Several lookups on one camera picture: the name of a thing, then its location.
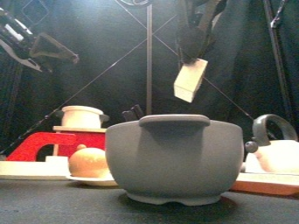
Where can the red stand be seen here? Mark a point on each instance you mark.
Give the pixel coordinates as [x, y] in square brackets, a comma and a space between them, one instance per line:
[38, 143]

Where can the black toy utensil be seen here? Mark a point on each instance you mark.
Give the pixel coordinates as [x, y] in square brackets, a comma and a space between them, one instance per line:
[132, 114]

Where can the white flat tray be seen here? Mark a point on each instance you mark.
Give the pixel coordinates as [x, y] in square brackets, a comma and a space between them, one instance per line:
[26, 169]

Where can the large grey toy pot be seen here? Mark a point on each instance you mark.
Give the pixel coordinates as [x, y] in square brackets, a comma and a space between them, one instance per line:
[174, 160]

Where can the small white plate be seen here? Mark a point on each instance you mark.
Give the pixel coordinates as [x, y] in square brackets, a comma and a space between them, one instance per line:
[93, 180]

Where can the vertical metal frame pole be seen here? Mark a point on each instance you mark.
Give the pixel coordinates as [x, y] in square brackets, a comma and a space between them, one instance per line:
[148, 64]

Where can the slanted dark frame pole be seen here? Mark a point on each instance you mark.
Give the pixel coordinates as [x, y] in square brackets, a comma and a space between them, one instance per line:
[279, 58]

